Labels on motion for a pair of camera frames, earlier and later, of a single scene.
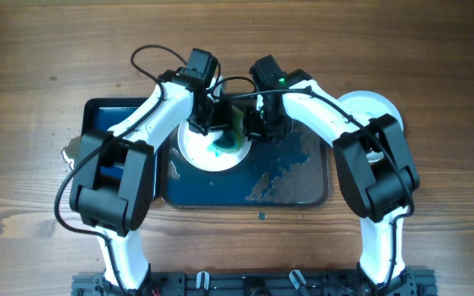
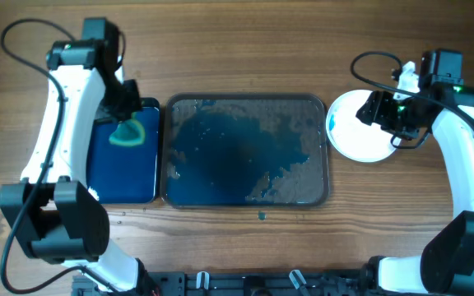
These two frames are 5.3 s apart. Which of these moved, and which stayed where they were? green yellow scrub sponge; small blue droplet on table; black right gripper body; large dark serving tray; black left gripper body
Moved: green yellow scrub sponge; black left gripper body; black right gripper body
Stayed: large dark serving tray; small blue droplet on table
